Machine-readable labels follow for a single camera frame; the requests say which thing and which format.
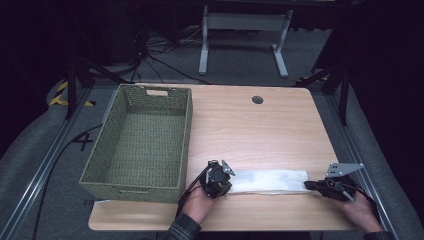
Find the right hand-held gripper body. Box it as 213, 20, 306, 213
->
316, 162, 365, 203

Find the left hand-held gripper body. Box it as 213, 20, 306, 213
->
202, 159, 237, 200

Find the white cloth with brown patches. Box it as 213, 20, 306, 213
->
227, 169, 312, 196

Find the person's left hand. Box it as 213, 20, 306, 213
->
180, 188, 218, 225

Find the person's right hand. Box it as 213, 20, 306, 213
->
339, 190, 384, 234

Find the green woven basket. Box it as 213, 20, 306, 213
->
79, 83, 194, 205

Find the black tripod stand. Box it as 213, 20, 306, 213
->
294, 61, 351, 127
64, 54, 129, 121

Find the yellow and black floor tape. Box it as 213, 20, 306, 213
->
49, 80, 97, 108

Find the right hand-held gripper black cable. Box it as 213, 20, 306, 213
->
351, 183, 382, 225

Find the metal floor rail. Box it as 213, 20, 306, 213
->
323, 93, 403, 240
0, 85, 93, 240

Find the bundle of black cables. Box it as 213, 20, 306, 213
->
128, 24, 213, 86

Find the grey metal desk frame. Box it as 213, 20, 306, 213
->
198, 4, 294, 79

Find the black floor cable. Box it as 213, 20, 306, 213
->
30, 123, 104, 240

